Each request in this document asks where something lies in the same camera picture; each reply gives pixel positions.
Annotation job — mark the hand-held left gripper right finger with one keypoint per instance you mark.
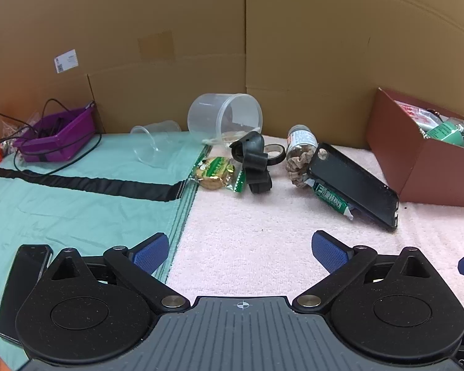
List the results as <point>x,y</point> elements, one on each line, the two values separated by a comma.
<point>328,252</point>

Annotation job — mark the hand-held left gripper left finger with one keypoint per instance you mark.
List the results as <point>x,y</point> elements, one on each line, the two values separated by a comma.
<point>151,253</point>

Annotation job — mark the clear bottle with white label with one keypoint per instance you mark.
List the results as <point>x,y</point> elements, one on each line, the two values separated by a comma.
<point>301,139</point>

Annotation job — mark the purple plastic bin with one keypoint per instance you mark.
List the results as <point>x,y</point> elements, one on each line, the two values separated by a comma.
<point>67,139</point>

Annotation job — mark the clear plastic cup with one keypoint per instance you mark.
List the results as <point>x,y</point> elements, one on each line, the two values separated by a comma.
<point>154,139</point>

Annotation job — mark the red and white packet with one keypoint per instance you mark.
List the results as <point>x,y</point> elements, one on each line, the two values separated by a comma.
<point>413,114</point>

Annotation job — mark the clear bag of small parts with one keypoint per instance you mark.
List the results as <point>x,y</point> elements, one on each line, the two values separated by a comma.
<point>11,127</point>

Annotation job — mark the green toothpaste tube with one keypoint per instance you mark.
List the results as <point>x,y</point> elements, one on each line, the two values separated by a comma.
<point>328,199</point>

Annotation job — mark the black phone case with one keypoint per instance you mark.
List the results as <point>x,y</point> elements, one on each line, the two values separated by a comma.
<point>352,185</point>

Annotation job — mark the small white shipping label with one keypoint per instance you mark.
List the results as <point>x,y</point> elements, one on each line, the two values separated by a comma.
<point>66,60</point>

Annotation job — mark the green bottle with blue cap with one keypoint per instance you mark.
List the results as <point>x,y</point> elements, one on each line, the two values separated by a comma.
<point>448,131</point>

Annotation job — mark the large clear plastic container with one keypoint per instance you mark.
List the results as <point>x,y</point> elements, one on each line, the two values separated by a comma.
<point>232,118</point>

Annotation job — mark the black clamp mount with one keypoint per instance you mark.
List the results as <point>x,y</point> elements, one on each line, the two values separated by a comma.
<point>253,162</point>

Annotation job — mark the black smartphone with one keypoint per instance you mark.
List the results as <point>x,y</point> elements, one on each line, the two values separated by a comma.
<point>21,286</point>

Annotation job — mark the green cookie packet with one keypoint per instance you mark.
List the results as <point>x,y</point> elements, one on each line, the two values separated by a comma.
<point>214,172</point>

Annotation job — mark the brown cardboard box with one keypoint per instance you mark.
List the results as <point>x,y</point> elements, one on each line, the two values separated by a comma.
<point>437,174</point>

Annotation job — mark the tape roll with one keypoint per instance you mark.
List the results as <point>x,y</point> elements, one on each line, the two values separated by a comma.
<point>277,159</point>

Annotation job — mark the teal cloth with black stripe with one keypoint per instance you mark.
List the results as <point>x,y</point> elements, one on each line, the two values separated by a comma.
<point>81,216</point>

